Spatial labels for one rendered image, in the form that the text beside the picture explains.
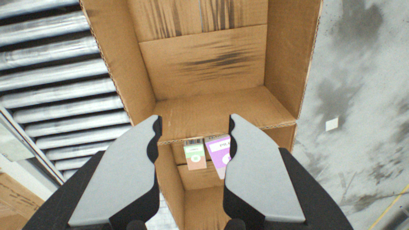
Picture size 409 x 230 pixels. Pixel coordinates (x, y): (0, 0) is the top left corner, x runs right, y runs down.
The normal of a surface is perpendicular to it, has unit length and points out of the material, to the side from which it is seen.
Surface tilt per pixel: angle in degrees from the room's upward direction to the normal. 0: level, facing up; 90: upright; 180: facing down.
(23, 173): 0
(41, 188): 0
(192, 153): 0
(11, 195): 91
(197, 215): 89
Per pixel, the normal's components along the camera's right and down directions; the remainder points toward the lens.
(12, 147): 0.08, 0.54
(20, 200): 0.96, -0.28
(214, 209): -0.11, -0.82
